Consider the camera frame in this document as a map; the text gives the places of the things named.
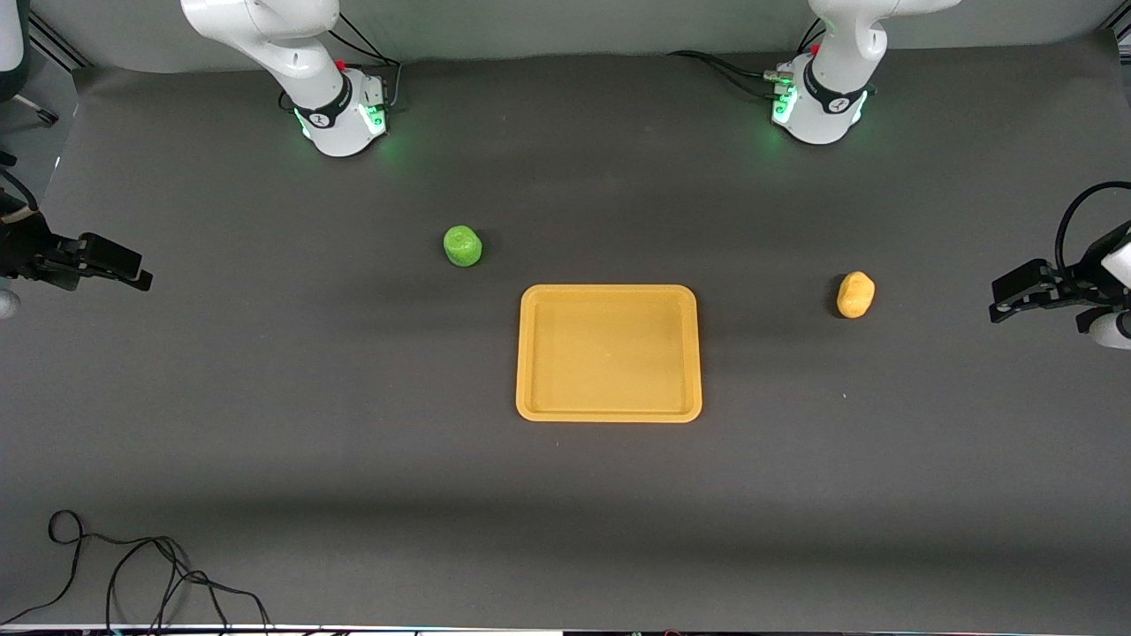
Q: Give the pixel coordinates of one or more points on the green apple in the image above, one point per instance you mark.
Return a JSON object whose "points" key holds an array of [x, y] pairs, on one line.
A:
{"points": [[462, 246]]}

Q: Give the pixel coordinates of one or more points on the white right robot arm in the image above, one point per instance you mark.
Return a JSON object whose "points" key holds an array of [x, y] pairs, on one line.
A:
{"points": [[300, 53]]}

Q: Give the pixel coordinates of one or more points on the thin black stand leg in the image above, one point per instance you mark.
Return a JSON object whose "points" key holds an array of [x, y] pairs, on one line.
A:
{"points": [[35, 108]]}

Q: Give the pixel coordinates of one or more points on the yellow plastic tray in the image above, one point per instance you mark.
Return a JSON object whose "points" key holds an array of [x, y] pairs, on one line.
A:
{"points": [[610, 353]]}

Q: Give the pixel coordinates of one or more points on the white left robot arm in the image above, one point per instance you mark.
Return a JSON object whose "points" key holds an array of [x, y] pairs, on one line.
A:
{"points": [[831, 97]]}

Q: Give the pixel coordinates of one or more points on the aluminium frame rail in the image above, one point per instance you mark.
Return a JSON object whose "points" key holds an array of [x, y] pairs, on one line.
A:
{"points": [[57, 44]]}

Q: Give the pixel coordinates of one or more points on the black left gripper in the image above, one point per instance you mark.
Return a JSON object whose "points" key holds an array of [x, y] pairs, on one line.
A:
{"points": [[1072, 289]]}

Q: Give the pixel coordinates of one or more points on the yellow potato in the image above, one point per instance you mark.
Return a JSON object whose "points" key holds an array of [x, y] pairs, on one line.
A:
{"points": [[855, 295]]}

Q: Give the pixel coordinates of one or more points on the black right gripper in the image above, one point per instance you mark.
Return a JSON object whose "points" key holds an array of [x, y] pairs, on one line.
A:
{"points": [[26, 250]]}

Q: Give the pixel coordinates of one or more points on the dark grey table mat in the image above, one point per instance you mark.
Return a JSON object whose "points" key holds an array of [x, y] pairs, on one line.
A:
{"points": [[353, 424]]}

